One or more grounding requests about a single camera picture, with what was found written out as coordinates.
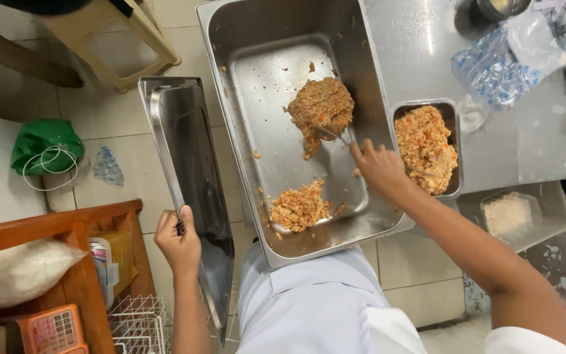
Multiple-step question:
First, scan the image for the crumpled clear plastic film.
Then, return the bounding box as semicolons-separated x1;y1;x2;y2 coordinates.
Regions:
457;95;486;134

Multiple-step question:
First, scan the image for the person's white sleeve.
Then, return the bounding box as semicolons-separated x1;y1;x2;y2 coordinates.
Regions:
483;326;566;354

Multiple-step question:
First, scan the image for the round steel pot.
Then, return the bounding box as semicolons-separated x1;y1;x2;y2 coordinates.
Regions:
454;0;533;39

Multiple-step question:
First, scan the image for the person's right hand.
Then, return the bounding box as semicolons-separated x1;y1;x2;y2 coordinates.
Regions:
351;139;412;197

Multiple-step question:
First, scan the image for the clear plastic tub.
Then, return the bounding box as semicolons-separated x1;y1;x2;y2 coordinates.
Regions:
480;190;543;247

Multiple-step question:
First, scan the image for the orange rice mix filling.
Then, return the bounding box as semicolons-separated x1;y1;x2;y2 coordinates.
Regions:
394;105;459;196

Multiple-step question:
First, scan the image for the steel serving spoon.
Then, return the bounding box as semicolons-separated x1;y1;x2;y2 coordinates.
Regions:
311;125;436;178

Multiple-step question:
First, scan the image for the small crumpled clear bag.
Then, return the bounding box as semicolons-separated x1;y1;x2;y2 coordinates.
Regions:
92;146;125;188

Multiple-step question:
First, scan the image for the large deep steel pan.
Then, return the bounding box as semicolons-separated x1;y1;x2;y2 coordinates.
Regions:
196;0;415;270

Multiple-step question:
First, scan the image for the clear blue-printed plastic bag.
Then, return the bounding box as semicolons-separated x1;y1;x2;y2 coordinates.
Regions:
450;9;566;108

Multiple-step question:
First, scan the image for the brown wooden shelf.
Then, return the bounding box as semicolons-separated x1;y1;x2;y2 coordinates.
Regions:
0;199;157;354

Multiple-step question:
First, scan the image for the steel tray lid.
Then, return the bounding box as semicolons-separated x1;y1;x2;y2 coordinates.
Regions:
138;76;235;346

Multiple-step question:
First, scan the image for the yellow plastic container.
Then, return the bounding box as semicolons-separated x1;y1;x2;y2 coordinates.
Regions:
87;230;139;309

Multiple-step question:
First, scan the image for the small steel container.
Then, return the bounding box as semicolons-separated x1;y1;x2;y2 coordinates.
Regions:
390;99;463;198

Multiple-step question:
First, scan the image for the orange calculator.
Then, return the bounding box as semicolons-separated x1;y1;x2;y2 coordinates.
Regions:
17;303;89;354

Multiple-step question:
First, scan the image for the person's white apron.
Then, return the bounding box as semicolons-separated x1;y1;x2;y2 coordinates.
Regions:
235;243;427;354

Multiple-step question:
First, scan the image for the small orange rice mix heap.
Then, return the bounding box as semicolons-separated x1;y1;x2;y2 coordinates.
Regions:
269;179;336;233

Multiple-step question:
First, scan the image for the white grain sack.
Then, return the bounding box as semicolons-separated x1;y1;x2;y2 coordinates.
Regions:
0;239;89;309

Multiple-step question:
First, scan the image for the white wire rack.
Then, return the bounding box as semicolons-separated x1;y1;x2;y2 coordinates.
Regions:
108;294;172;354

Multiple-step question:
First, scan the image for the beige plastic stool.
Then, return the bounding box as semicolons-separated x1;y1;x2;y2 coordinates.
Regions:
36;0;182;94

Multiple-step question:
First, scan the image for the large orange rice mix heap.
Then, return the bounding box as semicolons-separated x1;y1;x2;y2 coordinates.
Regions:
285;77;356;161

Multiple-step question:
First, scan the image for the white cord loop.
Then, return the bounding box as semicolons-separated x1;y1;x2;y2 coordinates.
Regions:
22;145;79;192

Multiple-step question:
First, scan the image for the green plastic bag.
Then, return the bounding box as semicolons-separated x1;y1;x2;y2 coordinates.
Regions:
10;118;86;177

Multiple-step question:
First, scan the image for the person's left hand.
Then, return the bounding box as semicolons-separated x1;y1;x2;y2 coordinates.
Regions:
154;206;202;276

